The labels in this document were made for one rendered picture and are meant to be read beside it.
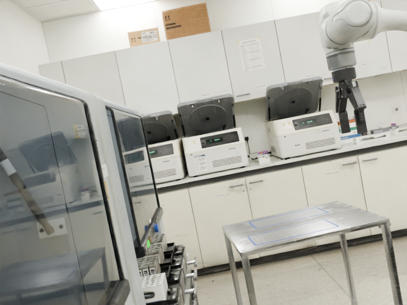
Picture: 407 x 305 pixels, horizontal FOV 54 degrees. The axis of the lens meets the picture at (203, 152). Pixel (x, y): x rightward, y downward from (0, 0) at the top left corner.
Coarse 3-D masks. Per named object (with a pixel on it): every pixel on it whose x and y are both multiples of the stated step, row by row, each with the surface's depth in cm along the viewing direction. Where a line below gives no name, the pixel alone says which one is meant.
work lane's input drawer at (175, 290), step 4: (176, 284) 128; (168, 288) 128; (172, 288) 126; (176, 288) 125; (180, 288) 129; (168, 292) 122; (172, 292) 122; (176, 292) 122; (180, 292) 127; (168, 296) 120; (172, 296) 120; (176, 296) 120; (180, 296) 125; (164, 300) 118; (168, 300) 117; (172, 300) 117; (176, 300) 118; (180, 300) 123; (148, 304) 117; (152, 304) 117; (156, 304) 117; (160, 304) 117; (164, 304) 117; (168, 304) 117; (172, 304) 116; (176, 304) 116; (180, 304) 121; (196, 304) 126
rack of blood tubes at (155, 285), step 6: (150, 276) 127; (156, 276) 126; (162, 276) 125; (144, 282) 123; (150, 282) 122; (156, 282) 122; (162, 282) 119; (144, 288) 118; (150, 288) 118; (156, 288) 118; (162, 288) 118; (144, 294) 128; (150, 294) 127; (156, 294) 118; (162, 294) 118; (150, 300) 118; (156, 300) 118
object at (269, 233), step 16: (304, 208) 195; (320, 208) 189; (336, 208) 184; (352, 208) 178; (240, 224) 189; (256, 224) 183; (272, 224) 178; (288, 224) 173; (304, 224) 168; (320, 224) 163; (336, 224) 159; (352, 224) 155; (368, 224) 152; (384, 224) 153; (240, 240) 162; (256, 240) 158; (272, 240) 154; (288, 240) 150; (304, 240) 150; (384, 240) 155; (352, 288) 198; (240, 304) 191; (256, 304) 149; (352, 304) 198; (400, 304) 155
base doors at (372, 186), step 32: (352, 160) 353; (384, 160) 353; (192, 192) 352; (224, 192) 352; (256, 192) 353; (288, 192) 353; (320, 192) 354; (352, 192) 354; (384, 192) 354; (192, 224) 353; (224, 224) 353; (192, 256) 355; (224, 256) 355; (256, 256) 354
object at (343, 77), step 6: (336, 72) 128; (342, 72) 127; (348, 72) 127; (354, 72) 128; (336, 78) 129; (342, 78) 127; (348, 78) 127; (354, 78) 128; (342, 84) 130; (348, 84) 126; (348, 90) 127; (342, 96) 132
